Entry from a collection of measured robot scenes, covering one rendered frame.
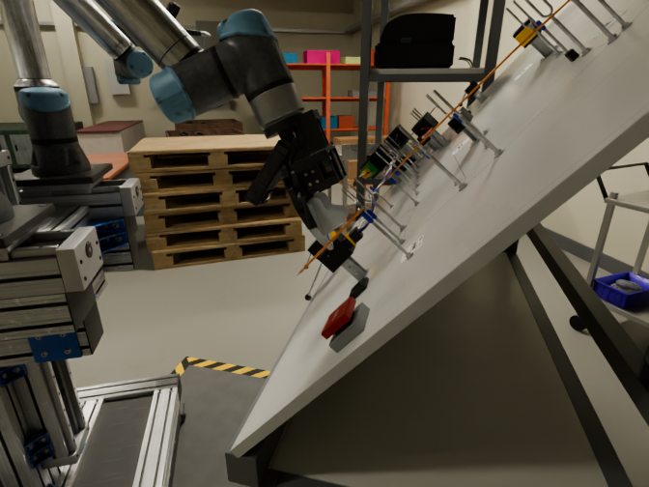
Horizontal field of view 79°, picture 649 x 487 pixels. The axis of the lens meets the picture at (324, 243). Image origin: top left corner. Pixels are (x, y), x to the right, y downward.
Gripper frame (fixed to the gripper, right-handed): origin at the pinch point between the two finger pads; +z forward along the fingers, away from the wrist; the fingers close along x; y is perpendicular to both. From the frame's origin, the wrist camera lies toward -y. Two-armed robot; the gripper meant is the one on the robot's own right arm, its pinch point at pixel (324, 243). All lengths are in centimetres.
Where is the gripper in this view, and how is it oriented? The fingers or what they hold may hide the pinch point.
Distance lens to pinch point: 65.0
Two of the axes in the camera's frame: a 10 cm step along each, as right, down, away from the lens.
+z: 4.0, 8.9, 2.1
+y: 8.9, -3.3, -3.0
